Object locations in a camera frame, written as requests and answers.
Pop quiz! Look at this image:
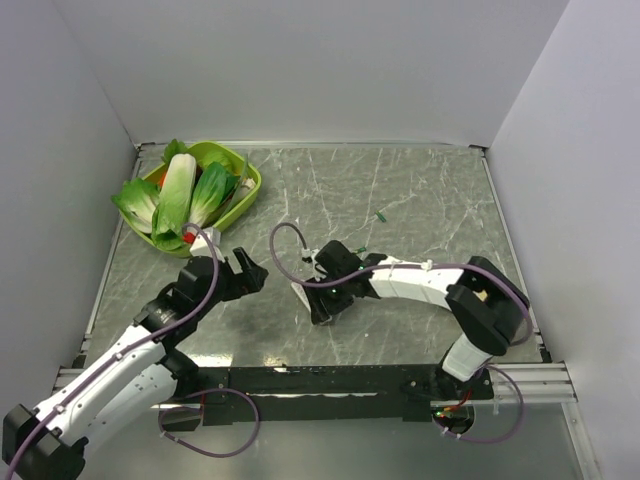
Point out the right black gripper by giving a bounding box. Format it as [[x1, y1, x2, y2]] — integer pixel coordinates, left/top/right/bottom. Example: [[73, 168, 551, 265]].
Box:
[[303, 270, 355, 324]]

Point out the beige remote control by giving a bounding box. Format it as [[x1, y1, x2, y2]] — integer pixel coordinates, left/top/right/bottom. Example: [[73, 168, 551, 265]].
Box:
[[290, 282, 311, 312]]

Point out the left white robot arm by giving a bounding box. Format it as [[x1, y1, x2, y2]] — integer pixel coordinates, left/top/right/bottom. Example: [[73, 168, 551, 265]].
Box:
[[2, 247, 268, 479]]

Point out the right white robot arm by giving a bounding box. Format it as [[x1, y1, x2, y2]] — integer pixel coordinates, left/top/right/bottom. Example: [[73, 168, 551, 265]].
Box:
[[292, 240, 533, 399]]

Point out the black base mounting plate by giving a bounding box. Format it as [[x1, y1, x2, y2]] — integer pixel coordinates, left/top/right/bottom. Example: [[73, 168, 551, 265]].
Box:
[[161, 364, 494, 433]]

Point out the green bok choy right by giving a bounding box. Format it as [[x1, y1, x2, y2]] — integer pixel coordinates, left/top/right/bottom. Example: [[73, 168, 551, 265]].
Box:
[[187, 162, 239, 227]]

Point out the long white green cabbage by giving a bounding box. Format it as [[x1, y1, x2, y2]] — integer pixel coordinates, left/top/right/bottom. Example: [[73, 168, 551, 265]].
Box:
[[151, 153, 197, 251]]

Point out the green lettuce leaf left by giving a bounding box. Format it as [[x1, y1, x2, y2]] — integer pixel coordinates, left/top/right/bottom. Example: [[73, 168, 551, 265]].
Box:
[[111, 178, 160, 235]]

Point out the yellow napa cabbage toy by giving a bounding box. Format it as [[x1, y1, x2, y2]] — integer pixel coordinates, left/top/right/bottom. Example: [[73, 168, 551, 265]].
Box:
[[475, 290, 488, 302]]

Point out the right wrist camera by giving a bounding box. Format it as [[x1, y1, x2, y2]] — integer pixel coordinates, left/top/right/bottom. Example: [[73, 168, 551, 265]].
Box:
[[301, 248, 326, 278]]

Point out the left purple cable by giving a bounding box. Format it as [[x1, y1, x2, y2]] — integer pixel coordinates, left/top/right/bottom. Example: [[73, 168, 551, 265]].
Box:
[[0, 222, 261, 480]]

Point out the purple cable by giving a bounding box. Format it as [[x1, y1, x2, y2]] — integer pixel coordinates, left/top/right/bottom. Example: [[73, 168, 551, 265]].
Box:
[[269, 221, 533, 445], [0, 222, 261, 480]]

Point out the aluminium rail frame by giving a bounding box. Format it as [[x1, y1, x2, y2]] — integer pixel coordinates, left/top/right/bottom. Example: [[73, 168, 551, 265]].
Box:
[[56, 145, 581, 479]]

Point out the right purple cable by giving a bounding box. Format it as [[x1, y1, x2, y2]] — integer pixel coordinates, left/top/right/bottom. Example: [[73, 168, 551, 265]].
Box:
[[269, 221, 533, 445]]

